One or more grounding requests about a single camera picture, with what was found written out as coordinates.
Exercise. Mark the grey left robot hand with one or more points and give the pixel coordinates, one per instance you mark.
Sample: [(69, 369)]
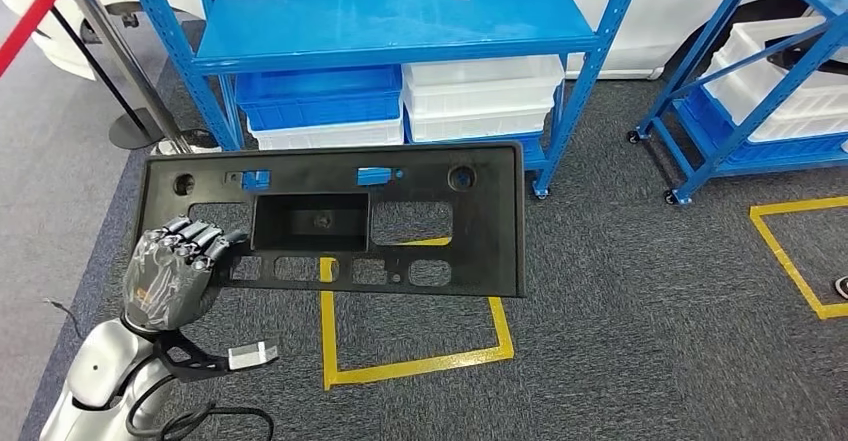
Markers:
[(166, 286)]

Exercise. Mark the black plastic plate bracket part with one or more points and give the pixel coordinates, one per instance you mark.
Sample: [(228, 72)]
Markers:
[(484, 226)]

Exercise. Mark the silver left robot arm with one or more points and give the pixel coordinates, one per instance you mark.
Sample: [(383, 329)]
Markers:
[(106, 365)]

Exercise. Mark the black curved plastic part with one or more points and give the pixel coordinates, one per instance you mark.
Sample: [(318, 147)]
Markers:
[(802, 50)]

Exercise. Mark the yellow floor tape square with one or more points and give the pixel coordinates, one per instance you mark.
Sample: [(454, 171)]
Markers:
[(411, 366)]

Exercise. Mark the white car with red stripe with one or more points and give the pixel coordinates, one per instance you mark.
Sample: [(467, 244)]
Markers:
[(662, 14)]

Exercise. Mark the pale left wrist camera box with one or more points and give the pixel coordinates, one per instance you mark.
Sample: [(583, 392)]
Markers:
[(252, 355)]

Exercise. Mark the black stanchion post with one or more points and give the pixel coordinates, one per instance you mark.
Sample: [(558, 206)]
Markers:
[(136, 134)]

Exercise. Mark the chrome stanchion post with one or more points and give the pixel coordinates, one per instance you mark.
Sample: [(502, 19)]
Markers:
[(116, 47)]

